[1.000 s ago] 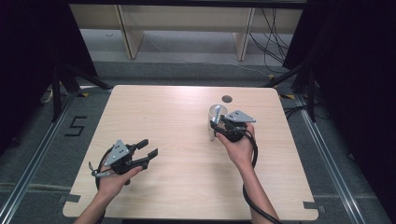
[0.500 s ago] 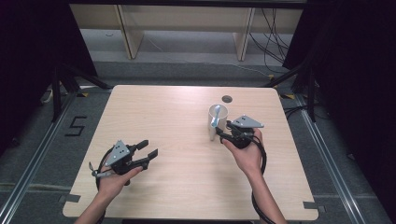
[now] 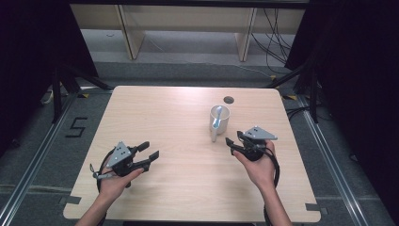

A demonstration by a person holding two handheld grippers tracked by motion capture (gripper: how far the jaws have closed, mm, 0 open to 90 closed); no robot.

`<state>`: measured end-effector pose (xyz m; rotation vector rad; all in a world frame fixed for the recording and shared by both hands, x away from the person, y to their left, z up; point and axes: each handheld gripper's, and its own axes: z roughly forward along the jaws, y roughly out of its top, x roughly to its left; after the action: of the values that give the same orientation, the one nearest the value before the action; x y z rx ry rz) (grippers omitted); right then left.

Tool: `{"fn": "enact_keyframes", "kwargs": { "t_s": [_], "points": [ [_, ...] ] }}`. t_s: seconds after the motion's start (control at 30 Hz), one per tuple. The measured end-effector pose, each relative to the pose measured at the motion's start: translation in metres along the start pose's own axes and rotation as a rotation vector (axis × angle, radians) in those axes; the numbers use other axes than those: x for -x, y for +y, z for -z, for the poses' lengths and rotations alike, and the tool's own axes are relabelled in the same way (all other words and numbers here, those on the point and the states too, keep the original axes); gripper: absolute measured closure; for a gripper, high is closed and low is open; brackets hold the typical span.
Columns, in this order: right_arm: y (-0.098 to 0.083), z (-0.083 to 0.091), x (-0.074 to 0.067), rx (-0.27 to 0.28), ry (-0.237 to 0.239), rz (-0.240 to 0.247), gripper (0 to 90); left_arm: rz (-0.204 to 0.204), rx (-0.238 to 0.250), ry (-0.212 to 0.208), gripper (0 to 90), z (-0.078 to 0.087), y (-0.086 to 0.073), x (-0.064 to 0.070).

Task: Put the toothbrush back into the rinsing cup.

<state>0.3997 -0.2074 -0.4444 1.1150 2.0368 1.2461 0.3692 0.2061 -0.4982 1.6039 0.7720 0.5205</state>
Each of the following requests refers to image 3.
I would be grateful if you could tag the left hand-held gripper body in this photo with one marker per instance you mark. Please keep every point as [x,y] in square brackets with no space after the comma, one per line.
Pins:
[120,158]

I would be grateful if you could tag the dark tape strip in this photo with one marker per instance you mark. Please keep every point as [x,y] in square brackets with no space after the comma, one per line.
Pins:
[70,200]
[313,207]

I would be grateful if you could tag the metal floor rail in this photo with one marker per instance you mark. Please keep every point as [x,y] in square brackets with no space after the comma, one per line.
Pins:
[37,157]
[329,157]

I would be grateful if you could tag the black metal stand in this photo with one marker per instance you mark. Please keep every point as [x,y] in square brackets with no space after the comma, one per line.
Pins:
[313,94]
[57,94]

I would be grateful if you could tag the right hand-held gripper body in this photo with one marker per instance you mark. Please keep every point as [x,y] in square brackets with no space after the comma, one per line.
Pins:
[255,144]

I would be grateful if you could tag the person's right hand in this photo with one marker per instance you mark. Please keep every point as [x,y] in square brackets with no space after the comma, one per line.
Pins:
[260,172]

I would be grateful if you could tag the black curtain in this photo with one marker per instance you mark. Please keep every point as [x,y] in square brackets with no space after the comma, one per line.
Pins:
[31,62]
[360,78]

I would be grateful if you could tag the yellow floor tape piece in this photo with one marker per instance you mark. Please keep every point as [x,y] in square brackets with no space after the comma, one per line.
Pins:
[290,97]
[273,77]

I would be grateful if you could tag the person's left hand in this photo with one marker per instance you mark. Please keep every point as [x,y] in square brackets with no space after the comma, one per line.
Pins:
[114,185]

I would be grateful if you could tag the white cup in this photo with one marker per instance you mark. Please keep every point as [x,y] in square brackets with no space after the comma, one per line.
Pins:
[221,121]

